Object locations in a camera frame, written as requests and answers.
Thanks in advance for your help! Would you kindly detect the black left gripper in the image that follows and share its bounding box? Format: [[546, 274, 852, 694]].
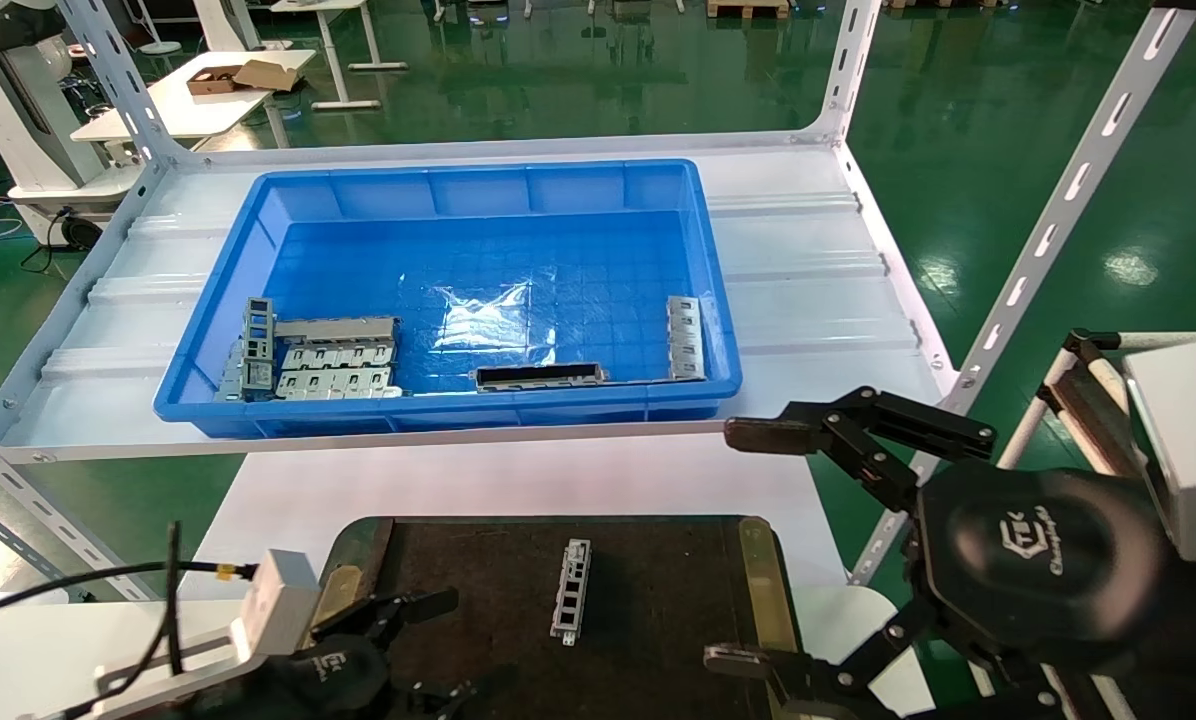
[[183, 587, 484, 720]]

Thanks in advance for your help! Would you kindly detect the plain gray metal channel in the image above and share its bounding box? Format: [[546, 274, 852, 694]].
[[276, 316, 401, 347]]

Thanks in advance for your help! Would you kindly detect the silver bracket with square holes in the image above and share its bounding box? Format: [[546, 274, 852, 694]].
[[549, 539, 593, 647]]

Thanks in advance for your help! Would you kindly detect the dark gray slotted bracket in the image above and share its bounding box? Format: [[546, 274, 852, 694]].
[[242, 297, 277, 401]]

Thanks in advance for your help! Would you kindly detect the white desk with cardboard box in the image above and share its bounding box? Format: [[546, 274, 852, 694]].
[[70, 48, 317, 151]]

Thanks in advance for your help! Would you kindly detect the large blue plastic bin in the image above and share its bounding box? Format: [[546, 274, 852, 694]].
[[153, 158, 744, 439]]

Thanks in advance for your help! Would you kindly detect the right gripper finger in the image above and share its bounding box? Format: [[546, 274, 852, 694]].
[[724, 385, 999, 513], [703, 598, 944, 720]]

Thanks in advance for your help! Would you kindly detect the silver slotted metal bracket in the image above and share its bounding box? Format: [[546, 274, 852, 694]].
[[214, 340, 249, 404], [274, 366, 405, 401], [665, 295, 708, 383], [280, 342, 397, 372]]

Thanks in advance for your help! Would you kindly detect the wooden pallet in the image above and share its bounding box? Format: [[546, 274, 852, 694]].
[[706, 0, 791, 21]]

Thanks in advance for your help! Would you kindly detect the white robot column with base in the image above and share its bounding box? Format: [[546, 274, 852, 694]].
[[0, 0, 147, 249]]

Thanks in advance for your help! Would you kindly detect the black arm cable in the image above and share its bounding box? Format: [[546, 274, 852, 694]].
[[58, 520, 185, 720], [0, 560, 259, 629]]

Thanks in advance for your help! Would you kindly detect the metal channel with black interior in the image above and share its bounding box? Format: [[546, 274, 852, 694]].
[[472, 362, 609, 393]]

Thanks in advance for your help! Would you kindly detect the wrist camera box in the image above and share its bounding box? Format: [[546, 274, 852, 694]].
[[1123, 337, 1196, 563], [230, 548, 321, 663]]

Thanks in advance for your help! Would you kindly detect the white round stand base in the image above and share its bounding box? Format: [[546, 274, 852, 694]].
[[138, 0, 185, 56]]

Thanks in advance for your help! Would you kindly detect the clear plastic film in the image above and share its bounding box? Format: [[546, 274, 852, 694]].
[[431, 282, 536, 353]]

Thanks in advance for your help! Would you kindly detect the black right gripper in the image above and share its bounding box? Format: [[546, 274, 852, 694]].
[[916, 470, 1169, 666]]

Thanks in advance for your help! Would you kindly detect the white desk with T-leg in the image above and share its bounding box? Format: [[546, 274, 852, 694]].
[[270, 0, 409, 111]]

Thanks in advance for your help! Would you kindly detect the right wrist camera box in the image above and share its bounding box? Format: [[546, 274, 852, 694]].
[[1123, 337, 1196, 563]]

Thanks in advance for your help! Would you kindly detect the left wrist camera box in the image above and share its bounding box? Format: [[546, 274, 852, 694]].
[[230, 548, 321, 663]]

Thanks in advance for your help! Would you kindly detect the brown cardboard box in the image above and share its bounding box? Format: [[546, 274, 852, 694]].
[[186, 60, 305, 97]]

